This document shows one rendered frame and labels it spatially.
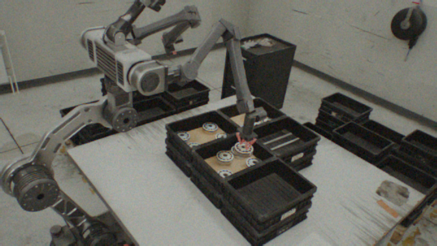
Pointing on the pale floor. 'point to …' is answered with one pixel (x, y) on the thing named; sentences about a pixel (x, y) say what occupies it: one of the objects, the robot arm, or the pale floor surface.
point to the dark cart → (263, 69)
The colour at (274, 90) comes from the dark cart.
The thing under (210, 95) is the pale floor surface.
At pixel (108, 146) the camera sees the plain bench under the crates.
